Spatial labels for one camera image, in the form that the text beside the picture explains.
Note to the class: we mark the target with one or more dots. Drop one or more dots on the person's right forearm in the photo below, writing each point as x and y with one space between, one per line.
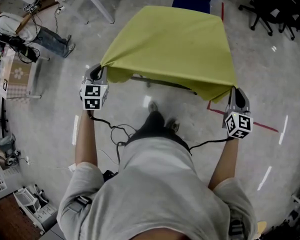
225 161

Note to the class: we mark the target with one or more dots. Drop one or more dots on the black office chair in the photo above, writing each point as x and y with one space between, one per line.
270 6

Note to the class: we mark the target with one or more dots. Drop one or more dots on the person's left forearm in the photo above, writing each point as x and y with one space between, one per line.
86 139

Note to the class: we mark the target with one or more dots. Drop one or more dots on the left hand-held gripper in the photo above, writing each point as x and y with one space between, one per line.
92 96

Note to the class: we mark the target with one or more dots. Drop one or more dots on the yellow-green tablecloth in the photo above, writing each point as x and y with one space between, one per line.
170 49

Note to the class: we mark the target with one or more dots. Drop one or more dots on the person's grey shirt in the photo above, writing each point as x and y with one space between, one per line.
152 191

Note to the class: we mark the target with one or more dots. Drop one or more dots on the person's black trousers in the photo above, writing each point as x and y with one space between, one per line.
153 129

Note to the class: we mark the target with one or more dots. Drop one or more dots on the white metal stand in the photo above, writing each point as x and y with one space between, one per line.
36 81

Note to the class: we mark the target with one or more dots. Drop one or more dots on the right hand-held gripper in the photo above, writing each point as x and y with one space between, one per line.
238 124

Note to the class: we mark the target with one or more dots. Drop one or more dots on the person's shoe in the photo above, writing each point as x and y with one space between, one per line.
173 125
153 107

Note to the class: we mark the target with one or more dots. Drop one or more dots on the table with dark metal frame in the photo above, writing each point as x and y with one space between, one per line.
165 82

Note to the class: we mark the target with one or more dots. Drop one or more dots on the person's right shoe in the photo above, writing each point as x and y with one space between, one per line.
173 125

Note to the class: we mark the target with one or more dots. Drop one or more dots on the flower print cardboard box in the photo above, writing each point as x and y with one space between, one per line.
17 74

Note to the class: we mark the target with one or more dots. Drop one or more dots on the black waist pouch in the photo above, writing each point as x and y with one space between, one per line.
109 176

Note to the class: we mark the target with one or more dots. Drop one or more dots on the person's left shoe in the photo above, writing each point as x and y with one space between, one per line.
153 107

